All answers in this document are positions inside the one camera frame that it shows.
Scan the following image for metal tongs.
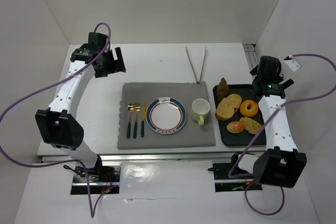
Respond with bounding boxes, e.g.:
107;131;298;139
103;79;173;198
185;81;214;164
185;46;207;85

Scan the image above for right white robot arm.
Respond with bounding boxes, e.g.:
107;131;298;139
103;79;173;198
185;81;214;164
228;56;307;188

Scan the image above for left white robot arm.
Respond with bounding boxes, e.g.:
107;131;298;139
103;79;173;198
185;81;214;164
35;32;126;180

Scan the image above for small seeded bread slice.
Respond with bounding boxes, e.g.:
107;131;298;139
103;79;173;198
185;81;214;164
239;117;261;135

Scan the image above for large seeded bread slice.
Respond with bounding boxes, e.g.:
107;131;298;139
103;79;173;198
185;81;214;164
215;94;242;121

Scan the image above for black baking tray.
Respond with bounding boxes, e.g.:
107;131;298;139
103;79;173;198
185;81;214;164
212;83;269;148

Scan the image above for orange glazed bagel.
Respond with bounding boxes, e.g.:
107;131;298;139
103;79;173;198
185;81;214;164
239;100;259;118

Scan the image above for brown chocolate croissant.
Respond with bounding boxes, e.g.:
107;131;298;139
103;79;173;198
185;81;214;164
216;78;229;102

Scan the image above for orange sesame bun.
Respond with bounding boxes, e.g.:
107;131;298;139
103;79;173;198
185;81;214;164
226;121;245;134

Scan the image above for pale green mug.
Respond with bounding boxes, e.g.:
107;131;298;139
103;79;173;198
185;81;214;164
192;98;211;126

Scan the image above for white plate striped rim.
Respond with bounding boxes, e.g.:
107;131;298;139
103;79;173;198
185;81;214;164
145;97;187;135

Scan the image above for grey cloth placemat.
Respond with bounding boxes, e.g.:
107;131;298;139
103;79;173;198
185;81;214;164
117;82;215;150

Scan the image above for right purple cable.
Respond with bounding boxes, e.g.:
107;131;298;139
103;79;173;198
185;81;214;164
227;54;336;216

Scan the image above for purple cable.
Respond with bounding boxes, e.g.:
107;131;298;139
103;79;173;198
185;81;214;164
227;54;336;216
0;23;112;219

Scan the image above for white cable connector bracket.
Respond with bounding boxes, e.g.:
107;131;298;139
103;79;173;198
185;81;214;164
283;55;300;72

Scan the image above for gold spoon green handle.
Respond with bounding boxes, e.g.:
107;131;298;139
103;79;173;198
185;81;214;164
127;103;134;138

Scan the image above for gold fork green handle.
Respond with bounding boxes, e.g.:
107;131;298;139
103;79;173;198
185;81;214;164
133;102;141;138

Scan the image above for gold knife green handle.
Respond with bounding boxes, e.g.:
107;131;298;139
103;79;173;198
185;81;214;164
141;102;146;137

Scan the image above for aluminium table rail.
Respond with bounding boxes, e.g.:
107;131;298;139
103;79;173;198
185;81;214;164
40;153;237;164

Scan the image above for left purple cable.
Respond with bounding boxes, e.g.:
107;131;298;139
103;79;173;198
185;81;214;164
0;23;112;219

